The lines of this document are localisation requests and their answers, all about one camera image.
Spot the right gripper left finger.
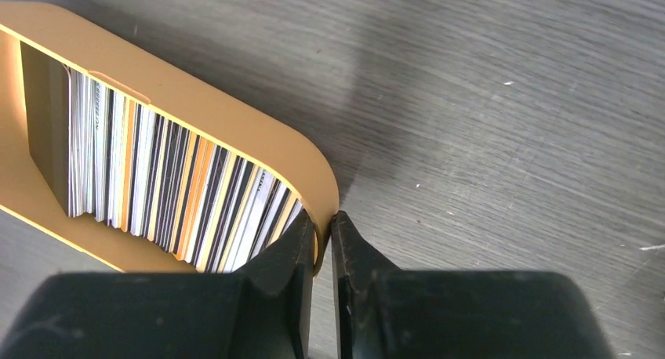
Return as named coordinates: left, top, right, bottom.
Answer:
left=1, top=212, right=314, bottom=358

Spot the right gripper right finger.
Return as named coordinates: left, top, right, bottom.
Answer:
left=330, top=211, right=613, bottom=358

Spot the stack of credit cards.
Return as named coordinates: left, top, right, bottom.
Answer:
left=20, top=42, right=305, bottom=274

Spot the tan oval card tray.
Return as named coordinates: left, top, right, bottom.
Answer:
left=1, top=2, right=340, bottom=273

